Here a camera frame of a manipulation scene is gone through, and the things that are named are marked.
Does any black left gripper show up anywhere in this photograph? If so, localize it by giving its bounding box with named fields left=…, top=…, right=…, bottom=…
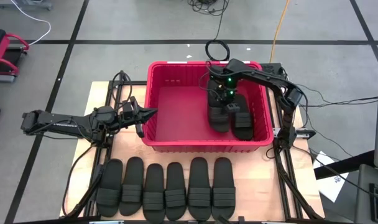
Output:
left=116, top=96, right=158, bottom=139

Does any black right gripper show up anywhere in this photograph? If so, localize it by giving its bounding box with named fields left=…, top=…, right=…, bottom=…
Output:
left=208, top=67, right=241, bottom=113

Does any black rubber slide sandal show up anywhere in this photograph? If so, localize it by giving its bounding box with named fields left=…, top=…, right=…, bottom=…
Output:
left=211, top=156, right=237, bottom=221
left=164, top=161, right=188, bottom=221
left=119, top=156, right=145, bottom=217
left=206, top=79, right=231, bottom=134
left=187, top=156, right=213, bottom=222
left=231, top=93, right=254, bottom=141
left=96, top=158, right=124, bottom=218
left=142, top=163, right=166, bottom=223

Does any red plastic bin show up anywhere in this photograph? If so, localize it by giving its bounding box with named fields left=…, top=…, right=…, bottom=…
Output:
left=140, top=60, right=274, bottom=153

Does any black vented electronics box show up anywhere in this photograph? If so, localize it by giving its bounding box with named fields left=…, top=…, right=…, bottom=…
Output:
left=259, top=63, right=285, bottom=82

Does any white paper sheet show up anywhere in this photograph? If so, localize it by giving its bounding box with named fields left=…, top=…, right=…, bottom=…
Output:
left=312, top=151, right=350, bottom=203

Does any red and black cart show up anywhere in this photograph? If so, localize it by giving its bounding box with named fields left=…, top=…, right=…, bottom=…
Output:
left=0, top=29, right=30, bottom=83

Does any grey stand base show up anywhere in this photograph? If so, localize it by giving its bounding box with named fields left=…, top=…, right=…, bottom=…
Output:
left=0, top=0, right=55, bottom=11

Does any grey desk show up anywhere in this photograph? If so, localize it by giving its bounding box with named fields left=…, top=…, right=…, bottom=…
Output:
left=355, top=164, right=378, bottom=224

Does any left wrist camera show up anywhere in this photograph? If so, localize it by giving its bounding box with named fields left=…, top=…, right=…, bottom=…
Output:
left=122, top=101, right=134, bottom=119

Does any black aluminium rig frame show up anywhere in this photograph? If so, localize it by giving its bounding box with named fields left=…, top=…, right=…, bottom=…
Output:
left=60, top=70, right=147, bottom=218
left=263, top=80, right=325, bottom=220

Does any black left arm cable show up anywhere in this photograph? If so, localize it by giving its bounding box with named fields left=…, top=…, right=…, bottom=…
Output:
left=110, top=70, right=133, bottom=108

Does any black coiled cable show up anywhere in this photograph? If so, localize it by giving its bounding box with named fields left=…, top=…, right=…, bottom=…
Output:
left=204, top=12, right=231, bottom=62

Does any yellow floor cable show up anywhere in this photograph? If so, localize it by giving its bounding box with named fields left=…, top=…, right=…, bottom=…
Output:
left=269, top=0, right=291, bottom=64

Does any black cable tangle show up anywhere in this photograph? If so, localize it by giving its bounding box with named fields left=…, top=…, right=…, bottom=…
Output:
left=185, top=0, right=231, bottom=17

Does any white floor cable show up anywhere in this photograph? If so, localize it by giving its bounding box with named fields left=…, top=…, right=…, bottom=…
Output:
left=9, top=0, right=52, bottom=47

